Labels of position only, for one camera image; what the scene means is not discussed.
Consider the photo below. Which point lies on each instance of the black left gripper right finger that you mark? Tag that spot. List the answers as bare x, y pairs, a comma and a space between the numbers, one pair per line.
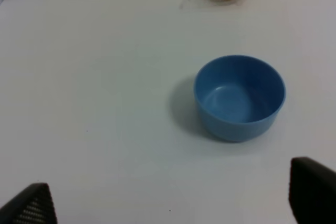
311, 191

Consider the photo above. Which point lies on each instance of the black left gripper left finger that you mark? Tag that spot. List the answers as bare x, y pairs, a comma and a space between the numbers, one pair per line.
34, 204

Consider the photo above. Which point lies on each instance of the blue plastic bowl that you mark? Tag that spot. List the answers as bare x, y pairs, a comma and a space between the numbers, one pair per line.
238, 97

